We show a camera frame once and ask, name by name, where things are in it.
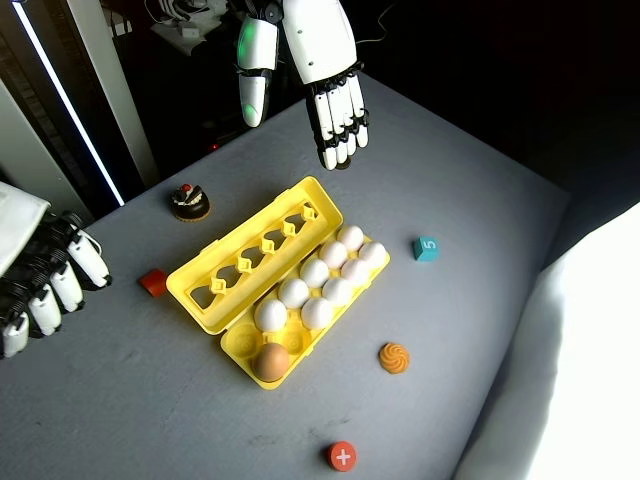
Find brown toy egg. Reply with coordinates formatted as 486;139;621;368
252;342;291;383

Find white light strip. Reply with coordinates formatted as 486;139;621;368
10;0;126;208

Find bright white cloth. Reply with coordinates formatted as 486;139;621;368
453;199;640;480

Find grey table cloth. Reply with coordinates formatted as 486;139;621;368
0;72;572;480

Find teal block with number five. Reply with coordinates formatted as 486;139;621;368
412;235;442;263

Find orange swirl toy cookie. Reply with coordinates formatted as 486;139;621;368
378;342;411;375

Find yellow plastic egg box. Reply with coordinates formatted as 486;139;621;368
164;175;392;392

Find white background device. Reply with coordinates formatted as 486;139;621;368
149;14;237;57

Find chocolate toy cake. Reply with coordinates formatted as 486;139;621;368
170;183;212;223

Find plain red-orange block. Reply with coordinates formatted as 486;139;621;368
138;268;169;299

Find white upright panel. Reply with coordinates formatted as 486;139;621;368
66;0;161;188

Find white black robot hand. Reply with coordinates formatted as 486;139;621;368
0;180;114;360
235;0;372;172

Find red cylinder with plus sign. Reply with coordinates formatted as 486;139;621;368
326;440;359;473

